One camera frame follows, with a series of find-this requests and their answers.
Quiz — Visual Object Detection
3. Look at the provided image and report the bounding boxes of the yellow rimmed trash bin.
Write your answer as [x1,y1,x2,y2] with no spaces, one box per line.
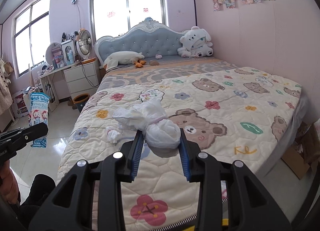
[182,218,229,231]

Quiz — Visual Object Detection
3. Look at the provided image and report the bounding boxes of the white plush bear toy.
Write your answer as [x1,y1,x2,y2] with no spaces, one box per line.
[177,26,213,58]

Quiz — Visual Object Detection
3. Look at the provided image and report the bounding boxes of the white plastic bag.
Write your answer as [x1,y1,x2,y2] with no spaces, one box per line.
[113,98,181,149]

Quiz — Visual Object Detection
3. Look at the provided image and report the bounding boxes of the round vanity mirror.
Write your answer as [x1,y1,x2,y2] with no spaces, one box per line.
[45,42,62,65]

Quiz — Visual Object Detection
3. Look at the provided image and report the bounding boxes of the large window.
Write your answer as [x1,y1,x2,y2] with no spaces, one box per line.
[91,0,166,39]

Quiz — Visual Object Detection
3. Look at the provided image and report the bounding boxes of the orange rimmed small bin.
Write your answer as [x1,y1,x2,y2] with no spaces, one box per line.
[73,93,90,113]

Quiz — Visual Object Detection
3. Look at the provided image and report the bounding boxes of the white nightstand drawers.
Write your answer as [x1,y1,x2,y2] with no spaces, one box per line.
[64,60,101,99]

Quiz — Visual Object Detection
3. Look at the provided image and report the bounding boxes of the blue tufted headboard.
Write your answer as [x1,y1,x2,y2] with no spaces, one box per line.
[94,17,184,65]

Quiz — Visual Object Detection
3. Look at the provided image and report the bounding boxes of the electric fan heater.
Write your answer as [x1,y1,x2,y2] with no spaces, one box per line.
[75,29,92,60]

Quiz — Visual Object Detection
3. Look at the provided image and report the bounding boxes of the small white crumpled tissue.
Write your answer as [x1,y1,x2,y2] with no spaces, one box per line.
[105,126,122,144]

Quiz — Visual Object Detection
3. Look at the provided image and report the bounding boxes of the white goose plush pillow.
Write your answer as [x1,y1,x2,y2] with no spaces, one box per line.
[103,51,145,71]

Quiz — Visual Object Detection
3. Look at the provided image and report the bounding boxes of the side window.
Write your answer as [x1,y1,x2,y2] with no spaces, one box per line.
[14,0,50,76]

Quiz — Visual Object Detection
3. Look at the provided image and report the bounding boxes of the blue plastic bag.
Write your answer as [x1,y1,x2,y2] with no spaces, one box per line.
[28,92,49,126]

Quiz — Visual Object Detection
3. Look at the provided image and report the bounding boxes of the white desk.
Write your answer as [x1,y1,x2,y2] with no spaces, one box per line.
[39,61,80,112]

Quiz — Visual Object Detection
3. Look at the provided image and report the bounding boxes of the white cosmetic cabinet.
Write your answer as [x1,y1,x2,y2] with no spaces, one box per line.
[61,39,75,65]

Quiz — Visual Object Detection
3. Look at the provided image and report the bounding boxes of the person left hand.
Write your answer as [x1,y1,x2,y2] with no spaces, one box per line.
[0,160,19,204]

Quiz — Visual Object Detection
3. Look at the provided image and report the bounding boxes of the small brown plush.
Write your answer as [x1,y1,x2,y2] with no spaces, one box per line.
[149,60,159,66]

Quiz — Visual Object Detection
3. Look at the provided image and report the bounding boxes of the small pink plush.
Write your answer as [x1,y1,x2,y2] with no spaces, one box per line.
[155,55,163,60]

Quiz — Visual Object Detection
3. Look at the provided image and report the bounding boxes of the cardboard box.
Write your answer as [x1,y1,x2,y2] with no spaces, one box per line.
[281,120,319,180]

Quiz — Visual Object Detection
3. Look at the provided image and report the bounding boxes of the bed with cartoon quilt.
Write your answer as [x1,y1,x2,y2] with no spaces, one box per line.
[57,59,306,230]

